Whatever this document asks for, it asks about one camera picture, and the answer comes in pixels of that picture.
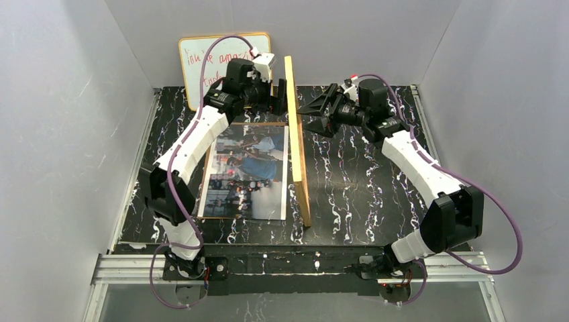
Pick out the light wooden picture frame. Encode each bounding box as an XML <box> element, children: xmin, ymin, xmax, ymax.
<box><xmin>284</xmin><ymin>56</ymin><xmax>312</xmax><ymax>227</ymax></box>

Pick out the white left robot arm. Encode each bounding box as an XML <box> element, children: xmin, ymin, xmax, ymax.
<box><xmin>140</xmin><ymin>53</ymin><xmax>287</xmax><ymax>262</ymax></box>

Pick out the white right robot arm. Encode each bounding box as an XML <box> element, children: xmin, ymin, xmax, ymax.
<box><xmin>297</xmin><ymin>77</ymin><xmax>484</xmax><ymax>268</ymax></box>

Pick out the orange rimmed whiteboard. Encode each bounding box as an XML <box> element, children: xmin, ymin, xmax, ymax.
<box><xmin>178</xmin><ymin>35</ymin><xmax>253</xmax><ymax>111</ymax></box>

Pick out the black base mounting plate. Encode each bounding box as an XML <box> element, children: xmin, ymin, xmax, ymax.
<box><xmin>161</xmin><ymin>254</ymin><xmax>429</xmax><ymax>298</ymax></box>

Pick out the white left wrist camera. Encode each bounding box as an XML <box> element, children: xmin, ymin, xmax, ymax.
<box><xmin>250</xmin><ymin>47</ymin><xmax>276</xmax><ymax>83</ymax></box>

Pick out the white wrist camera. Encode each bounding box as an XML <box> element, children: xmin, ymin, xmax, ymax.
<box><xmin>340</xmin><ymin>74</ymin><xmax>358</xmax><ymax>102</ymax></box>
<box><xmin>250</xmin><ymin>47</ymin><xmax>276</xmax><ymax>83</ymax></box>

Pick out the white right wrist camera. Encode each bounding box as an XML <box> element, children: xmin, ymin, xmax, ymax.
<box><xmin>340</xmin><ymin>74</ymin><xmax>358</xmax><ymax>102</ymax></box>

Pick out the aluminium front rail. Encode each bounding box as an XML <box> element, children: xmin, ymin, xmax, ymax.
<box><xmin>91</xmin><ymin>251</ymin><xmax>495</xmax><ymax>284</ymax></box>

